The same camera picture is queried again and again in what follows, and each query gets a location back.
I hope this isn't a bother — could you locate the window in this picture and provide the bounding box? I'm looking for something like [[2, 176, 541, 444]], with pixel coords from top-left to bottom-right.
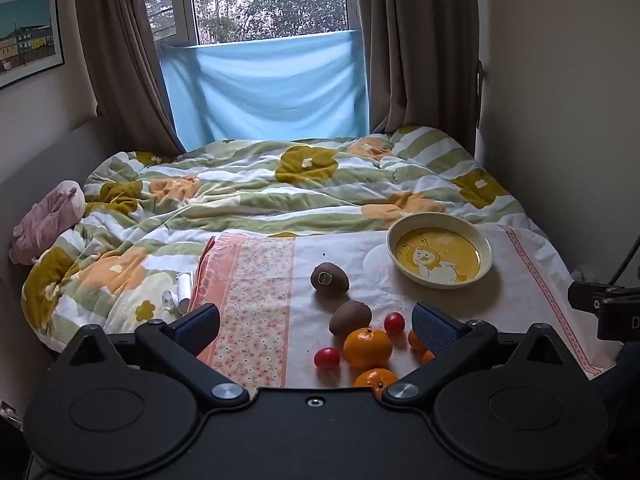
[[137, 0, 360, 47]]

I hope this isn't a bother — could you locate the light blue hanging cloth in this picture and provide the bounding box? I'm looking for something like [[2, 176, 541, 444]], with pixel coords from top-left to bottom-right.
[[160, 29, 372, 153]]

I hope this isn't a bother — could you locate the medium orange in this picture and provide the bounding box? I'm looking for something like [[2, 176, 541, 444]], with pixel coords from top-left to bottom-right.
[[353, 368, 399, 400]]

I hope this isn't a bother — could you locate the green striped flower blanket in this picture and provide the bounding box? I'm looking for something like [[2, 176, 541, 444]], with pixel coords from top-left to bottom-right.
[[20, 125, 531, 361]]

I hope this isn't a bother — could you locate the plain brown kiwi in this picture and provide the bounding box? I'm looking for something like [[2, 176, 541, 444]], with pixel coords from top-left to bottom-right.
[[329, 300, 373, 337]]

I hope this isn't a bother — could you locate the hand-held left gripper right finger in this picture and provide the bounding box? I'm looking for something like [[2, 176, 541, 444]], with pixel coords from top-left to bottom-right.
[[382, 301, 586, 406]]

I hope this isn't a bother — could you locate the brown left curtain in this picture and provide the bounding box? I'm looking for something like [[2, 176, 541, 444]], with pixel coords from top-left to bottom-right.
[[72, 0, 190, 155]]

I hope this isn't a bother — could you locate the pink plush toy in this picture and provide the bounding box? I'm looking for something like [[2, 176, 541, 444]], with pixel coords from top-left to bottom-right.
[[10, 180, 86, 266]]

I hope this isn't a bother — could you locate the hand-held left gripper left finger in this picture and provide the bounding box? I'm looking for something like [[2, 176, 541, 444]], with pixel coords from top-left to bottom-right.
[[47, 302, 251, 411]]

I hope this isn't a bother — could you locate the brown kiwi with green sticker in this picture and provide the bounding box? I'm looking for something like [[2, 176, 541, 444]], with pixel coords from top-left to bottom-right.
[[310, 261, 350, 295]]

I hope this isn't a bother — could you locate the pink floral cloth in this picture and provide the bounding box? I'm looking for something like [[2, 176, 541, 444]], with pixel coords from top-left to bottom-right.
[[187, 222, 621, 391]]

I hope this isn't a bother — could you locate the cream bowl with duck print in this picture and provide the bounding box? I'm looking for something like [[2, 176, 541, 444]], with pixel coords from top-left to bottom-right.
[[386, 212, 494, 290]]

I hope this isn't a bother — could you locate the black cable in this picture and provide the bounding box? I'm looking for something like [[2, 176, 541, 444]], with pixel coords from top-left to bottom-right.
[[607, 234, 640, 287]]

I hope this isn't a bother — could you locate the large orange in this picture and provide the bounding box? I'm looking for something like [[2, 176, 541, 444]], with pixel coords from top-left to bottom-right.
[[343, 327, 394, 371]]

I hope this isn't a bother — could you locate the framed wall picture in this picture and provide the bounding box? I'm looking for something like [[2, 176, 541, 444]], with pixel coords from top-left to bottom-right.
[[0, 0, 67, 91]]

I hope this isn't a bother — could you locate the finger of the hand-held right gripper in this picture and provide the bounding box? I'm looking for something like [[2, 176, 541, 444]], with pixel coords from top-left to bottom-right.
[[567, 281, 608, 317]]

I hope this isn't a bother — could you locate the brown curtain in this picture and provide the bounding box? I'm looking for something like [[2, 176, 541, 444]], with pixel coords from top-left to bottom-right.
[[72, 0, 190, 155], [350, 0, 485, 150]]

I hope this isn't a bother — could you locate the brown right curtain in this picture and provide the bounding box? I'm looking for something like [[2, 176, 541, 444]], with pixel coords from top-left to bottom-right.
[[350, 0, 485, 150]]

